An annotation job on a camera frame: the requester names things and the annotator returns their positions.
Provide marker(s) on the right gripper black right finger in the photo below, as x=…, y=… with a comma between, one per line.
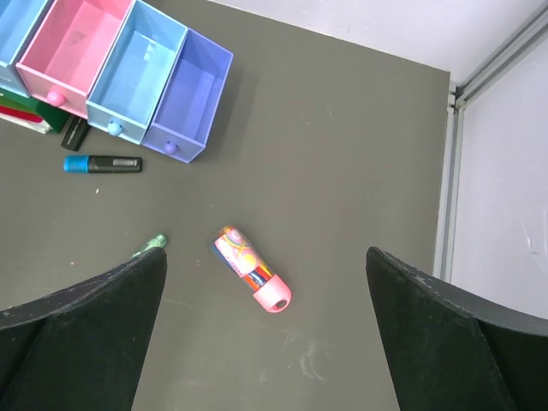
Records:
x=448, y=349

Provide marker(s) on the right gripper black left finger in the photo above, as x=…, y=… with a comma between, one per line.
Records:
x=83, y=347

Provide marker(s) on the black highlighter blue cap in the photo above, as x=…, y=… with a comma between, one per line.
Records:
x=99, y=164

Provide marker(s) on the black marker purple cap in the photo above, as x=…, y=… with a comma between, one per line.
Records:
x=76, y=134

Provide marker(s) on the green ring binder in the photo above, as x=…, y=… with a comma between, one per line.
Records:
x=54, y=116

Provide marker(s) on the purple drawer box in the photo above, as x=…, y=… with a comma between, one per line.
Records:
x=185, y=114

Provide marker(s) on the light blue drawer box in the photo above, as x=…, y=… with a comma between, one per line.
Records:
x=20, y=20
x=135, y=73

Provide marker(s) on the pink drawer box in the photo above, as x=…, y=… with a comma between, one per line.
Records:
x=63, y=60

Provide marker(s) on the colourful tube pink cap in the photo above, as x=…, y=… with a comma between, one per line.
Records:
x=233, y=248

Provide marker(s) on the aluminium frame post right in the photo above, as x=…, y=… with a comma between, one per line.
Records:
x=525, y=39

